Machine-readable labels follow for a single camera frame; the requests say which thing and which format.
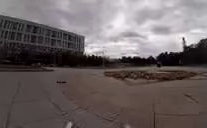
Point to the grey paved plaza ground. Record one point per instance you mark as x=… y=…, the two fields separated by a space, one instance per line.
x=101 y=100

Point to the small dark object on ground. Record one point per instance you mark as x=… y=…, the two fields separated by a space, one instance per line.
x=61 y=81

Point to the robot's own part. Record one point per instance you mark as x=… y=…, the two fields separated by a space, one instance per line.
x=68 y=125
x=126 y=126

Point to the large pale multi-storey building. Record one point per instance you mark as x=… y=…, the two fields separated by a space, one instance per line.
x=31 y=35

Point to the tall thin mast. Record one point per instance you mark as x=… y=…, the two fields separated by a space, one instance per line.
x=183 y=43

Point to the low dark raised bed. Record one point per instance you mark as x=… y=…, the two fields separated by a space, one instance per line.
x=17 y=68

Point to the row of dark trees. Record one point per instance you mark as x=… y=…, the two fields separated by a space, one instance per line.
x=197 y=53

